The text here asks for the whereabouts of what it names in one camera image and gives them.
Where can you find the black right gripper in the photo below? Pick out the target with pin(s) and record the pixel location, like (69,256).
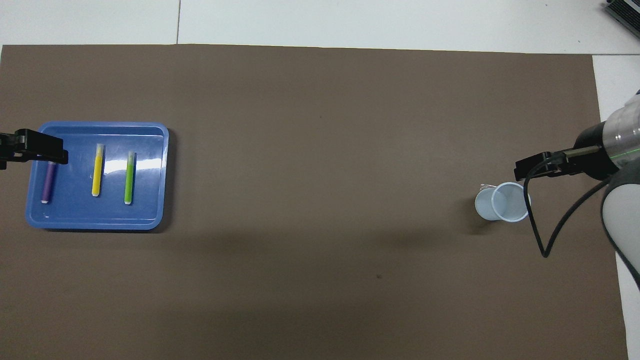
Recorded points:
(592,152)

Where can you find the purple marker pen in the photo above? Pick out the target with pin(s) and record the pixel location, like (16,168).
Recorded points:
(48,185)

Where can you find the yellow marker pen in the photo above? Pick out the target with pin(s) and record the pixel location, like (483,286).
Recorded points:
(98,175)

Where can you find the green marker pen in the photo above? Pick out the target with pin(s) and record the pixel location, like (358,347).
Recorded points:
(129,185)

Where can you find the small clear tape piece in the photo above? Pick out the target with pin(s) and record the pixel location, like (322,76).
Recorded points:
(484,186)

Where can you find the translucent plastic cup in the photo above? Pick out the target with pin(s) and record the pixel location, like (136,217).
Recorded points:
(485,205)

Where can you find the blue plastic tray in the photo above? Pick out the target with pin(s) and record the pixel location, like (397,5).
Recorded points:
(145,200)

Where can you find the dark grey ribbed device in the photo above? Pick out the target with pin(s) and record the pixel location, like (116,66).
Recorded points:
(627,10)

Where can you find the brown table mat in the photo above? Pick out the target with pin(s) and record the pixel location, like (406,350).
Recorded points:
(320,150)

